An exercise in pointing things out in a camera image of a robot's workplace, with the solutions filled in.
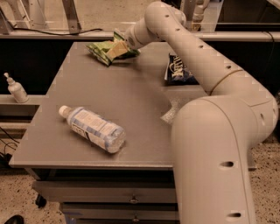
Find grey drawer cabinet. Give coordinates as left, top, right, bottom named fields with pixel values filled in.
left=32, top=170, right=179, bottom=224

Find clear plastic water bottle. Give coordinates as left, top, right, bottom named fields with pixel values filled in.
left=59, top=105, right=126, bottom=153

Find black floor cables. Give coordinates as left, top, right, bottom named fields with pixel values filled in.
left=0, top=126, right=21, bottom=170

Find black caster wheel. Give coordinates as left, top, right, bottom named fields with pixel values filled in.
left=35, top=194, right=46, bottom=208

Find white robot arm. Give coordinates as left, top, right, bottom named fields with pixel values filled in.
left=124, top=1, right=278, bottom=224

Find grey metal frame post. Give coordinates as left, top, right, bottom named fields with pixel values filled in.
left=180, top=0, right=196, bottom=31

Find white pump dispenser bottle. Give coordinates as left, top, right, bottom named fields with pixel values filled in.
left=3, top=73, right=29, bottom=103

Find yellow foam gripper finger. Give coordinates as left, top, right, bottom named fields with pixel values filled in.
left=106, top=41, right=129, bottom=60

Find black cable on ledge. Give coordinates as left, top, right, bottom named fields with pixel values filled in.
left=0, top=7, right=104, bottom=38

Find round drawer knob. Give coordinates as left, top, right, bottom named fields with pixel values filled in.
left=129, top=195, right=139, bottom=204

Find blue Kettle chip bag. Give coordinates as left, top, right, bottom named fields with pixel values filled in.
left=164, top=53, right=199, bottom=86

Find green jalapeno chip bag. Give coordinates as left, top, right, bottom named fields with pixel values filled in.
left=86, top=29, right=140, bottom=66

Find grey metal frame leg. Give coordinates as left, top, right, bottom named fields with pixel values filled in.
left=62, top=0, right=81, bottom=35

